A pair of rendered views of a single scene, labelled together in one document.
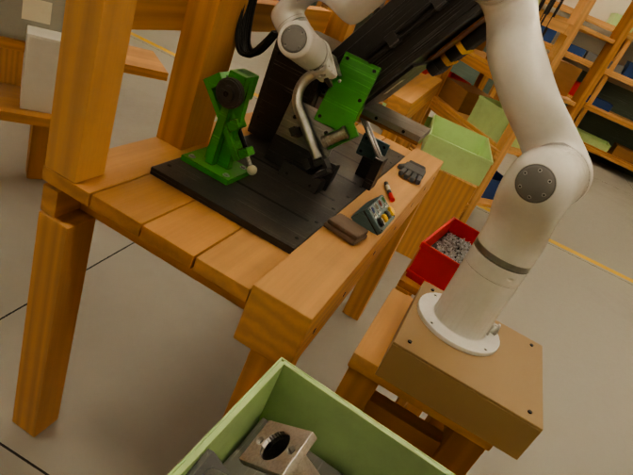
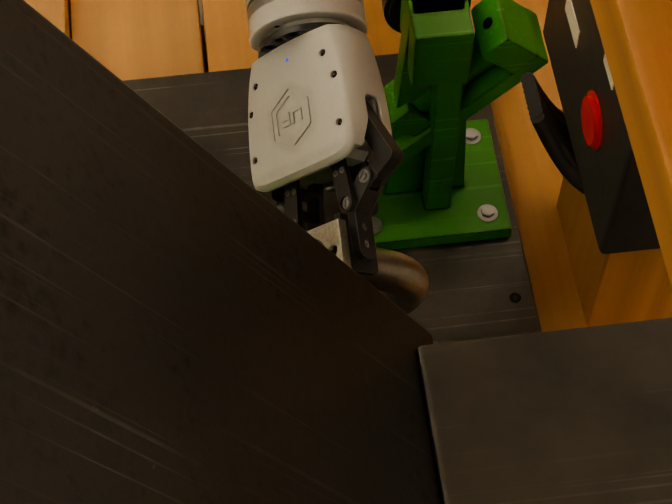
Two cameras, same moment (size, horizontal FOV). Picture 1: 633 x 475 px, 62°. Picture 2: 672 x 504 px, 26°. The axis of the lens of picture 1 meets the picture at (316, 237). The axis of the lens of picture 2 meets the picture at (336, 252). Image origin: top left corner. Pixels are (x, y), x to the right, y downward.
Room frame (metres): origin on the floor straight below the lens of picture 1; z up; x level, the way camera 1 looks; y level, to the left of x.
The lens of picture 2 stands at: (2.01, -0.02, 2.07)
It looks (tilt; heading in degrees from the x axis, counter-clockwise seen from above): 59 degrees down; 160
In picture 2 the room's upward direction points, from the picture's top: straight up
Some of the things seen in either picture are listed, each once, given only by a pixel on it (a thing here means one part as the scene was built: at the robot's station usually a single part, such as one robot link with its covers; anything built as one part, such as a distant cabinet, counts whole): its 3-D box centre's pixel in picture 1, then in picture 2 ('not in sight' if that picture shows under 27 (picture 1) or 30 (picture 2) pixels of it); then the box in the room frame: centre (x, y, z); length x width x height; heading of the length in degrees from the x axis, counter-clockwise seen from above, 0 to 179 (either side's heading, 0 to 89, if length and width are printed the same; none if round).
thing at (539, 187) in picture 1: (529, 206); not in sight; (0.96, -0.34, 1.24); 0.19 x 0.12 x 0.24; 152
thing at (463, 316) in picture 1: (478, 291); not in sight; (0.98, -0.35, 1.03); 0.19 x 0.19 x 0.18
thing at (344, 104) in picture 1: (350, 93); not in sight; (1.56, 0.08, 1.17); 0.13 x 0.12 x 0.20; 167
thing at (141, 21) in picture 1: (246, 14); not in sight; (1.72, 0.48, 1.23); 1.30 x 0.05 x 0.09; 167
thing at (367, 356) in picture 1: (434, 358); not in sight; (0.98, -0.35, 0.83); 0.32 x 0.32 x 0.04; 78
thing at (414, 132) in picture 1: (369, 109); not in sight; (1.70, 0.01, 1.11); 0.39 x 0.16 x 0.03; 77
